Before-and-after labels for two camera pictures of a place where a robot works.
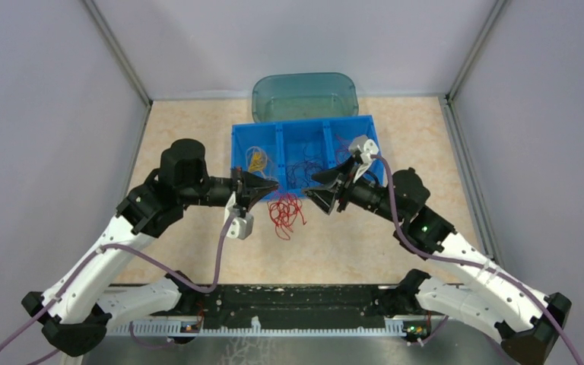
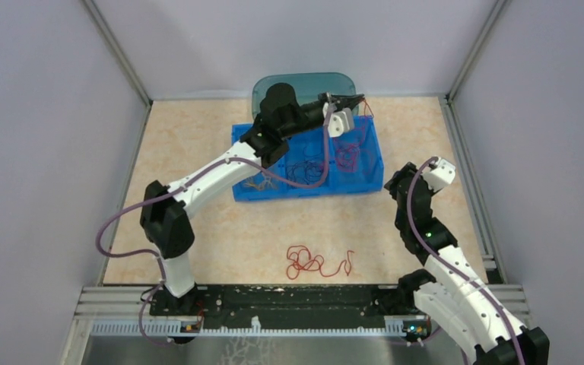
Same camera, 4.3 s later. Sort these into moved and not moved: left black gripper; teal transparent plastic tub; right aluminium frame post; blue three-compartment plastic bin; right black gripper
Moved: right black gripper; left black gripper
Not moved: blue three-compartment plastic bin; teal transparent plastic tub; right aluminium frame post
